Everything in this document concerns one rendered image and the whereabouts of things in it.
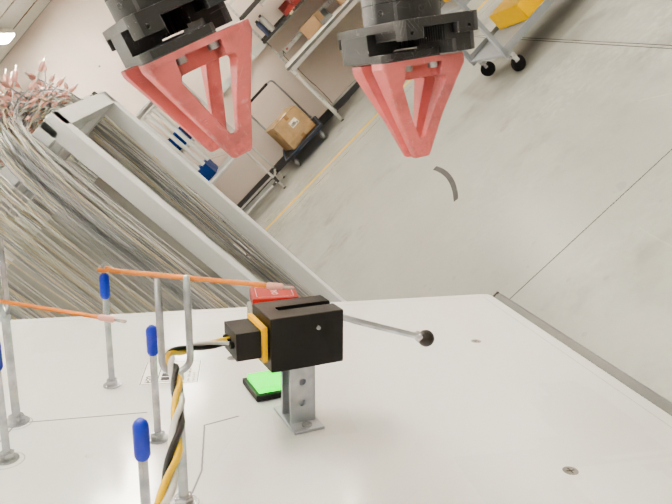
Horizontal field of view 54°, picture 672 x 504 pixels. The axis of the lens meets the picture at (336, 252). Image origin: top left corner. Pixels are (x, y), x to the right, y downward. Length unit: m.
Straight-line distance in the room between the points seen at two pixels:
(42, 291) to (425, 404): 0.79
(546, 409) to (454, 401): 0.07
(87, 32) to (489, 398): 8.38
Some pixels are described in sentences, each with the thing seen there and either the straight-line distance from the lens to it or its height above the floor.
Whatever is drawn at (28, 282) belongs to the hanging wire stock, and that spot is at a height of 1.30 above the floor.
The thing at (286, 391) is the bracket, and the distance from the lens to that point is 0.52.
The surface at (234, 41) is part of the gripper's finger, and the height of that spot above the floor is 1.29.
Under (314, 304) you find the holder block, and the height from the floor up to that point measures 1.13.
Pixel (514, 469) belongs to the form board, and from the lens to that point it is 0.47.
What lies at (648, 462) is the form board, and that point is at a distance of 0.51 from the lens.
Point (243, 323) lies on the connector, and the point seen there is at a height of 1.16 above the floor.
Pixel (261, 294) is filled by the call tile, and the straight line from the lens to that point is 0.72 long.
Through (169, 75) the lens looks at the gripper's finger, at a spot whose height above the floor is 1.31.
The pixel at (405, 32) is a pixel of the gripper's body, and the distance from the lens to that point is 0.46.
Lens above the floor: 1.29
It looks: 17 degrees down
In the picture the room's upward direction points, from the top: 48 degrees counter-clockwise
